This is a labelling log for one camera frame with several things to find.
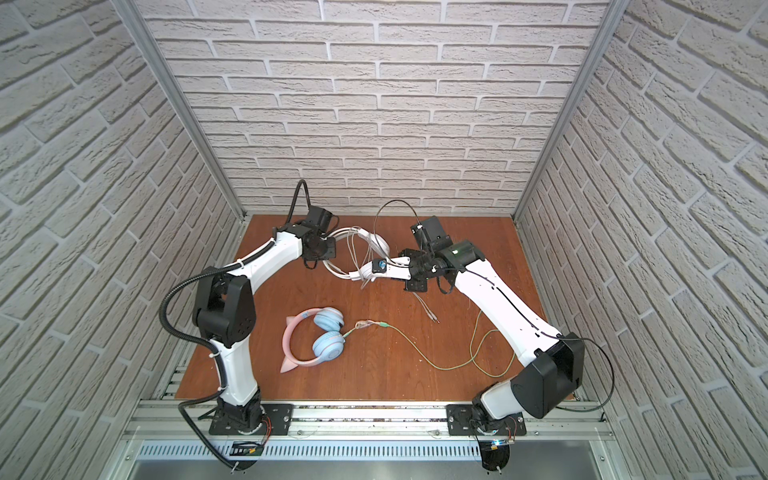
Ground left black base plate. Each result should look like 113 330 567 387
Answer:
208 402 294 436

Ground black corrugated cable conduit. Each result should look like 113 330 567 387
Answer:
158 178 313 472

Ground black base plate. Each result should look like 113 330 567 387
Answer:
445 403 527 438
208 402 294 436

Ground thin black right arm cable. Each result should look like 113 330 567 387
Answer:
371 199 616 414

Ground white over-ear headphones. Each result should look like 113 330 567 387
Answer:
322 226 392 284

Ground pink blue cat-ear headphones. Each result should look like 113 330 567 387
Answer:
280 307 346 373

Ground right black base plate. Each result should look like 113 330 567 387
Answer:
445 403 527 438

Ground green headphone cable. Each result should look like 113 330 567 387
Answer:
343 308 517 379

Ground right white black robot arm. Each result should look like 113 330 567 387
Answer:
407 217 585 428

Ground aluminium mounting rail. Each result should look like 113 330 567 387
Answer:
122 399 616 443

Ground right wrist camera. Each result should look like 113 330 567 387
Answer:
369 257 411 281

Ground white headphone cable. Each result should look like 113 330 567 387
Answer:
326 199 440 325

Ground white perforated vent strip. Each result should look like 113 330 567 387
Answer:
136 440 480 462

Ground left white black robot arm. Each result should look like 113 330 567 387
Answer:
193 206 336 431

